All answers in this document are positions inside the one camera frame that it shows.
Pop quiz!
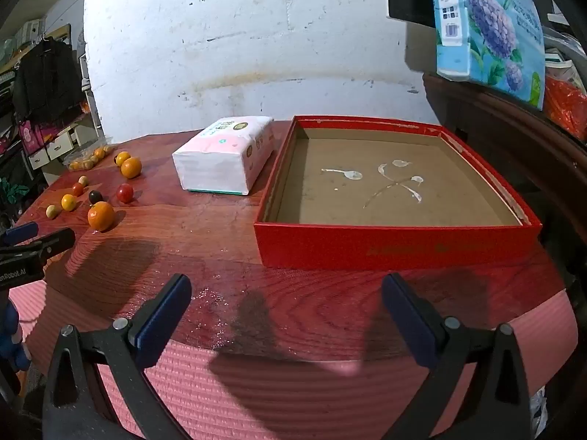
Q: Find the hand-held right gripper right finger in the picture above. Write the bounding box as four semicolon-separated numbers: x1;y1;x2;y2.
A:
382;272;539;440

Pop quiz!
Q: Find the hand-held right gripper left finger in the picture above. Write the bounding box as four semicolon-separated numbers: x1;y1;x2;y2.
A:
41;274;192;440

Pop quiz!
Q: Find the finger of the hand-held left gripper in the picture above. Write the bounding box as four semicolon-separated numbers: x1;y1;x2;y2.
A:
0;228;76;263
0;221;40;246

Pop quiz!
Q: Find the red cardboard box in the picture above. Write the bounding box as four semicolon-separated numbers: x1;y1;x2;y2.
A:
254;115;543;270

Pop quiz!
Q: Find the person's left hand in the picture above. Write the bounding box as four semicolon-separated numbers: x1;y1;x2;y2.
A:
0;301;31;373

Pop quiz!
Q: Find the clear plastic clamshell container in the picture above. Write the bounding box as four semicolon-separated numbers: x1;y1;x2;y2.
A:
63;143;114;171

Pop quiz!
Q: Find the white drawer unit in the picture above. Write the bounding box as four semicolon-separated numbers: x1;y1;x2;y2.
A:
28;124;99;170

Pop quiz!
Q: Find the heap of tan balls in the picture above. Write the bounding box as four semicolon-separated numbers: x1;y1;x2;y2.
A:
69;146;113;169

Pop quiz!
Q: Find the pink bag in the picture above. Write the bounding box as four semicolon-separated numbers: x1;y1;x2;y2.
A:
17;119;47;153

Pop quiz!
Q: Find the black hanging jacket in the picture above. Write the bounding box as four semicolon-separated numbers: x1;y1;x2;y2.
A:
13;37;85;122

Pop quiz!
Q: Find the white pink tissue pack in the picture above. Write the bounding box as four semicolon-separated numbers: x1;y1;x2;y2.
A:
172;115;275;194

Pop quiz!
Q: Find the dark wooden cabinet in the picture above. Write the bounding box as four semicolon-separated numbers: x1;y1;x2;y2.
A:
422;73;587;294

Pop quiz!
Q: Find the red orange plastic bag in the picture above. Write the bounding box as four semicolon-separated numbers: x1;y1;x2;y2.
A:
545;76;587;143

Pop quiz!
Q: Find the blue floral tissue pack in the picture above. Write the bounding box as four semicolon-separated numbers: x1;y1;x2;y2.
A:
426;0;546;111

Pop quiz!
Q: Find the stack of books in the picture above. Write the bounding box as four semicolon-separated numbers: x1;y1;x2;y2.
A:
543;32;587;83

